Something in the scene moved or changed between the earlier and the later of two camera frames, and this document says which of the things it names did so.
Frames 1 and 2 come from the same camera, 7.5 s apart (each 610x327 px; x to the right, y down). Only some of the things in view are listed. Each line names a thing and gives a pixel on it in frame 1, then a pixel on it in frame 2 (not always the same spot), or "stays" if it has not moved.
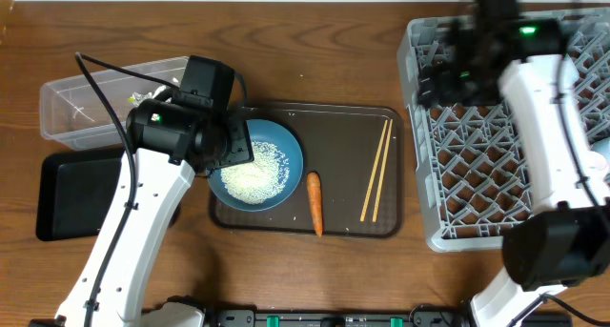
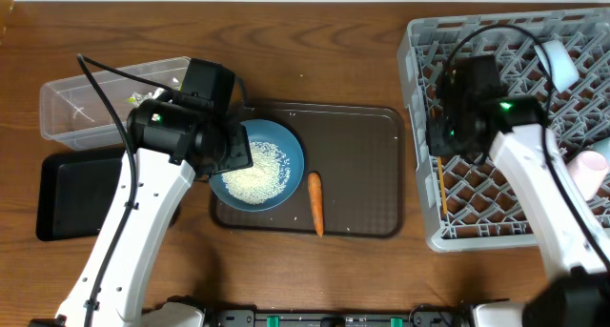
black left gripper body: x=233 y=142 stays
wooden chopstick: x=375 y=173 → x=442 y=180
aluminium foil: x=140 y=98 stays
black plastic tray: x=74 y=192 stays
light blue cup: x=602 y=148 stays
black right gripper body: x=460 y=88 → x=445 y=138
